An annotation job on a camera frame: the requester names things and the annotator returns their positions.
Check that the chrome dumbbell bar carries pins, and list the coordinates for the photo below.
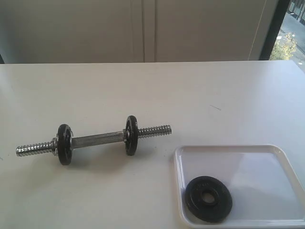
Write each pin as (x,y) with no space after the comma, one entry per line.
(94,140)

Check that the chrome spin lock nut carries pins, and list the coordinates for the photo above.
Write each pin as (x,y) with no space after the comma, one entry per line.
(54,146)

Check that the white plastic tray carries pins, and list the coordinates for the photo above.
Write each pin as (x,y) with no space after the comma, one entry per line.
(265,190)

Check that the black window frame post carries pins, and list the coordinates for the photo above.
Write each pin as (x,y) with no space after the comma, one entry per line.
(274,28)

